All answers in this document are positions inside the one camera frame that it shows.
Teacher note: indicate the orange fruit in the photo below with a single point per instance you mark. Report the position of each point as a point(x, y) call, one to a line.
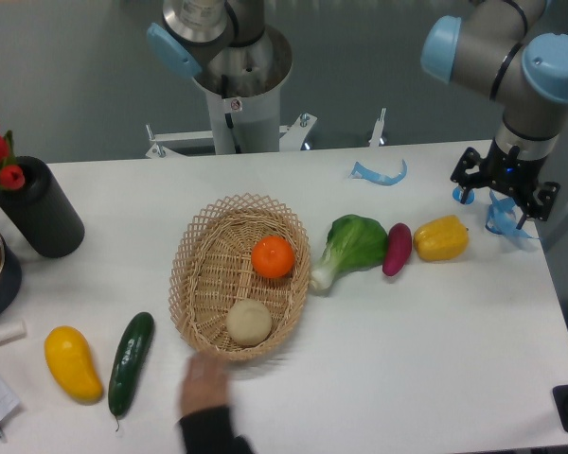
point(272, 257)

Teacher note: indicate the white paper roll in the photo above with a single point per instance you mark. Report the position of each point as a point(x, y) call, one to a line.
point(12, 331)

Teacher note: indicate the green bok choy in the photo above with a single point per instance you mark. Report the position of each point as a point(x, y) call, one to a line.
point(354, 243)

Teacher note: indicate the blue tape strip by gripper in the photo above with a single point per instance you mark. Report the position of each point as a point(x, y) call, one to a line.
point(498, 215)

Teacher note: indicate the person's hand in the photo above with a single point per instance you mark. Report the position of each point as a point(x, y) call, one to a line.
point(205, 385)

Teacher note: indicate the purple eggplant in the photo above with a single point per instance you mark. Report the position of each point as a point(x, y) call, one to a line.
point(399, 249)

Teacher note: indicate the woven wicker basket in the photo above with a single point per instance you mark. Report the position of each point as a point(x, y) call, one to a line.
point(212, 270)

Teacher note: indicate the yellow bell pepper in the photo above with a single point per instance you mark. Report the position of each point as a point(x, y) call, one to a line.
point(441, 239)

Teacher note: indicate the blue tape strip on table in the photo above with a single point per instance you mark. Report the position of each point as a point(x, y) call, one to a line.
point(361, 172)

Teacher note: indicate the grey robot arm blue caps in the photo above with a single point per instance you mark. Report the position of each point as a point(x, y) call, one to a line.
point(488, 53)

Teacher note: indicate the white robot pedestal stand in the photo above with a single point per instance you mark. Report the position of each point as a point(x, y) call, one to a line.
point(243, 100)

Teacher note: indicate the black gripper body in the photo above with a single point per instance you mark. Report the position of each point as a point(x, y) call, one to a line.
point(512, 171)

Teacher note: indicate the beige bun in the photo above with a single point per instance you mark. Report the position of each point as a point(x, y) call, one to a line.
point(248, 322)

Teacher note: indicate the yellow mango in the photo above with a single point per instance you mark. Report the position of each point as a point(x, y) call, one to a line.
point(69, 360)

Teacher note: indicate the green cucumber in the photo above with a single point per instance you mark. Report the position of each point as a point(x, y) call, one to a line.
point(130, 356)

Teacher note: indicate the black cylindrical vase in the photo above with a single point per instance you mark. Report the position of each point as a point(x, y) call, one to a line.
point(41, 211)

